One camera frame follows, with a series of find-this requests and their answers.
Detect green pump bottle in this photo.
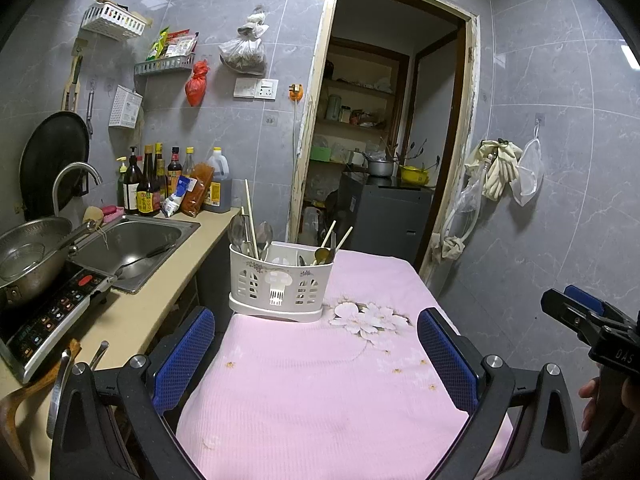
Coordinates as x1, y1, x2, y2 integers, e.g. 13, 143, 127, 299
116, 156, 129, 209

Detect dried plant branches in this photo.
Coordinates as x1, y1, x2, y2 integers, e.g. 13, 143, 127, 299
379, 136, 442, 167

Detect beige rubber gloves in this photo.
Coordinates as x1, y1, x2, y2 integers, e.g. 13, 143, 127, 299
464, 139, 521, 202

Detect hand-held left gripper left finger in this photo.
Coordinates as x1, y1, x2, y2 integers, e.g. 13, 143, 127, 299
50, 306, 217, 480

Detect dark grey cabinet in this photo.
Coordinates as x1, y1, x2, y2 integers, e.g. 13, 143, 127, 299
337, 172, 435, 264

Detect brown cap soy sauce bottle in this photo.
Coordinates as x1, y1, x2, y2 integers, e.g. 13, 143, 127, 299
136, 144, 161, 217

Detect white mesh bag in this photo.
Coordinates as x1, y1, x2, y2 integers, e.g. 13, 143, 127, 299
509, 124, 545, 207

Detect blue white packet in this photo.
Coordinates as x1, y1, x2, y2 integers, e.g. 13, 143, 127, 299
162, 175, 194, 218

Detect beige knotted cloth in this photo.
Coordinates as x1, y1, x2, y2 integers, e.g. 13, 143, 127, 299
432, 234, 467, 262

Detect metal ladle handle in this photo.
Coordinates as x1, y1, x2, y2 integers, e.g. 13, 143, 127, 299
46, 340, 109, 439

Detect yellow cap dark sauce bottle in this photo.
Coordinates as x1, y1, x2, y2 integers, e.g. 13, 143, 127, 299
152, 142, 169, 202

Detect person's right hand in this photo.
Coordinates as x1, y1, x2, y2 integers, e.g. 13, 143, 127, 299
578, 377, 602, 432

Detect red plastic bag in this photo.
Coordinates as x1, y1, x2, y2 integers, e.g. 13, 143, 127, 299
184, 59, 209, 107

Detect large cooking oil jug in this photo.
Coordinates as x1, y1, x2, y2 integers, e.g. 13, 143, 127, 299
203, 147, 234, 213

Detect clear bag of dried goods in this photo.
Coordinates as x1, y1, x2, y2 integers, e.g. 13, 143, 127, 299
218, 7, 267, 76

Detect steel wok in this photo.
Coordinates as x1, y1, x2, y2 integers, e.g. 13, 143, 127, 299
0, 216, 97, 312

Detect steel pot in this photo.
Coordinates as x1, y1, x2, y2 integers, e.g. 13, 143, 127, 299
366, 157, 397, 178

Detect pale wooden spatula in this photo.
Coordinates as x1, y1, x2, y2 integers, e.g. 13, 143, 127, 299
62, 39, 86, 112

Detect wooden rolling pin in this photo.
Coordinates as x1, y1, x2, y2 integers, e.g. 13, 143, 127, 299
89, 0, 154, 27

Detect white power cable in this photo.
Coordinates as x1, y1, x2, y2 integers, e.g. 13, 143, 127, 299
292, 97, 304, 232

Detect dark pump bottle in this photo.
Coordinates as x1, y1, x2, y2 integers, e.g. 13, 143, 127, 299
123, 146, 144, 214

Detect brown curved wooden spatula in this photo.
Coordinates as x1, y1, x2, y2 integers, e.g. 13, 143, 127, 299
0, 339, 82, 480

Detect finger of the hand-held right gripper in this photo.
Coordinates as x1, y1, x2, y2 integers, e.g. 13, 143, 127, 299
563, 284, 609, 314
541, 287, 602, 343

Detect wooden shelf unit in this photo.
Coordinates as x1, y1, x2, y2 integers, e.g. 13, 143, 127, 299
309, 37, 411, 166

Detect yellow bowl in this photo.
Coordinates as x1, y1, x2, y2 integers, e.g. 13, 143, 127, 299
399, 164, 430, 185

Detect clear bag with hose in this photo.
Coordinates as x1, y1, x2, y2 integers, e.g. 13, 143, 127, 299
442, 159, 484, 242

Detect black induction cooker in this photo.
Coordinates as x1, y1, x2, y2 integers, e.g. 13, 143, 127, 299
0, 262, 119, 384

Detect steel sink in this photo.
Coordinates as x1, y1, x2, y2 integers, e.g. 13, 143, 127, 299
66, 214, 201, 295

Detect white slotted wall basket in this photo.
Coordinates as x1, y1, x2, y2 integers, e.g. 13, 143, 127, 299
80, 3, 146, 42

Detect pink floral tablecloth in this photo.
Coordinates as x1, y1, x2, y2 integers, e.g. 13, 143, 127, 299
176, 249, 516, 480

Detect beige kitchen counter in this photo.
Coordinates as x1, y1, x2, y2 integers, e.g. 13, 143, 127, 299
0, 207, 242, 411

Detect white plastic utensil holder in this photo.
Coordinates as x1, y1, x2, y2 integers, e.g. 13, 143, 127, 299
228, 241, 335, 324

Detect small white hanging basket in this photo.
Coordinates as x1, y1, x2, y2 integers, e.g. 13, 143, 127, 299
108, 84, 144, 129

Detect worn wooden door frame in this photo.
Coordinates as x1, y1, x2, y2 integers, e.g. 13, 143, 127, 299
287, 0, 482, 292

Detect black handled sink brush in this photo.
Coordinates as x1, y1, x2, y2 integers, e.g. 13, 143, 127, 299
114, 244, 174, 277

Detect steel faucet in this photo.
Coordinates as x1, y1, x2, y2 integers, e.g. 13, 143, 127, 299
52, 162, 104, 217

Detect person's right forearm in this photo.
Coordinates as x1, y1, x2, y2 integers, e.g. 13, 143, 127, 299
582, 454, 640, 480

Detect black round pan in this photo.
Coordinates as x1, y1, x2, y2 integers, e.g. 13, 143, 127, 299
19, 111, 91, 222

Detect white plastic bag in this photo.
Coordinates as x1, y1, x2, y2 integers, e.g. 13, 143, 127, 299
300, 206, 326, 246

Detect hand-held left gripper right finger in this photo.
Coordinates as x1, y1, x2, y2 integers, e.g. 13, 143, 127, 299
416, 307, 583, 480

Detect red cap dark sauce bottle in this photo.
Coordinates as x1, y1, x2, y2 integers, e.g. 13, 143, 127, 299
167, 147, 184, 197

